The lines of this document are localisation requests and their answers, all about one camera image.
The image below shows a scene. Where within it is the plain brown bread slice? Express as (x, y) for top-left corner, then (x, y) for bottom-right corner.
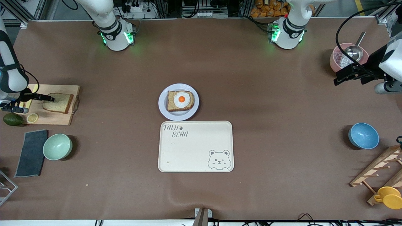
(43, 93), (74, 114)

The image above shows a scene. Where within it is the toast with fried egg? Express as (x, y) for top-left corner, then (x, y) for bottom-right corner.
(166, 90), (195, 112)

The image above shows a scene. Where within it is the round white plate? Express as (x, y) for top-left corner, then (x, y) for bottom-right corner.
(158, 83), (200, 121)

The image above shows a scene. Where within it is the fried egg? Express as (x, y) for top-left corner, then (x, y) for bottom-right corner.
(173, 92), (190, 109)

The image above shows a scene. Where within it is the clear ice cubes pile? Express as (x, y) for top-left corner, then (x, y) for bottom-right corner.
(334, 52), (352, 68)

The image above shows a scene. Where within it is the pink bowl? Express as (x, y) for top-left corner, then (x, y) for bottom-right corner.
(329, 43), (370, 73)

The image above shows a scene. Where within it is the wooden cutting board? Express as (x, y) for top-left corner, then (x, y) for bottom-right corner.
(12, 84), (81, 126)

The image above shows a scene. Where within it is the metal scoop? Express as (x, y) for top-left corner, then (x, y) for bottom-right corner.
(344, 31), (367, 62)

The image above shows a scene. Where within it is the green avocado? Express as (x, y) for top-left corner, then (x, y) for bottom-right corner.
(3, 113), (24, 126)

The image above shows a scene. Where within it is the mint green bowl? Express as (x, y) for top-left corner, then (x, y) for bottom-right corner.
(43, 133), (73, 161)

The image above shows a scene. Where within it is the dark grey cloth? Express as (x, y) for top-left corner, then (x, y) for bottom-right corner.
(14, 129), (48, 178)

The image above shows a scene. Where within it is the blue bowl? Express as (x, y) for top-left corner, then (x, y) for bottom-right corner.
(348, 122), (380, 150)

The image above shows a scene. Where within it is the wooden cup rack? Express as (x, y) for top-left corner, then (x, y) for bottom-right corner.
(349, 144), (402, 206)

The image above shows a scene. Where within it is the bag of orange buns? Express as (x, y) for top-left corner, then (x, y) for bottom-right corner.
(250, 0), (291, 18)

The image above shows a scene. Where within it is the white power strip with plugs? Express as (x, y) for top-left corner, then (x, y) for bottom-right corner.
(121, 0), (157, 19)

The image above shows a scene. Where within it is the yellow plastic cup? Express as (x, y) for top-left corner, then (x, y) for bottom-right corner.
(374, 186), (402, 210)

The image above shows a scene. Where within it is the small white power strip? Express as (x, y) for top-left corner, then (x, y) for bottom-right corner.
(195, 10), (221, 18)

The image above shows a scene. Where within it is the cream bear print tray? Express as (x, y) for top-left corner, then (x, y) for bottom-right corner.
(158, 121), (235, 173)

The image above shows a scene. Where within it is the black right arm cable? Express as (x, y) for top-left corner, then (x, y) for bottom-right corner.
(19, 64), (40, 94)

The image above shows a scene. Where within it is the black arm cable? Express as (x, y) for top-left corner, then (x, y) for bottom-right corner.
(335, 2), (402, 79)
(19, 64), (40, 94)

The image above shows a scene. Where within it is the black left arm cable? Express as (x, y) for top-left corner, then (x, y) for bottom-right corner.
(335, 2), (402, 79)

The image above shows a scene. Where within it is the aluminium frame profile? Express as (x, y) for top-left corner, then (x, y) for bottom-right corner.
(376, 0), (402, 25)
(5, 0), (47, 29)

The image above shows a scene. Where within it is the metal wire rack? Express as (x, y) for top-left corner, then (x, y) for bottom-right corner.
(0, 169), (18, 207)

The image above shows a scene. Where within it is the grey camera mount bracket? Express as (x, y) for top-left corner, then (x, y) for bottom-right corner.
(192, 208), (213, 226)

